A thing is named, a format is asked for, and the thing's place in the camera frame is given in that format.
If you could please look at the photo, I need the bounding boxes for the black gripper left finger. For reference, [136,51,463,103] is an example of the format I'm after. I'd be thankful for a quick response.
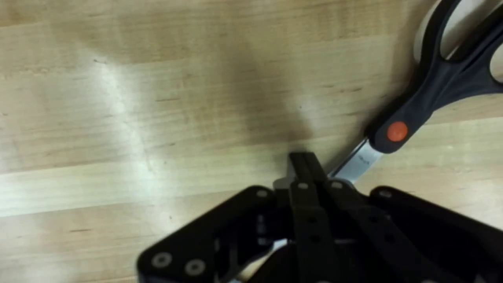
[137,151,337,283]

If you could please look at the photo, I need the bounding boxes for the black handled scissors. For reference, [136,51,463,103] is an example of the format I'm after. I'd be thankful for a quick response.
[327,0,503,186]

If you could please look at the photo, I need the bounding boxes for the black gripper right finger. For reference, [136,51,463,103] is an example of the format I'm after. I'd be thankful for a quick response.
[305,153,503,283]

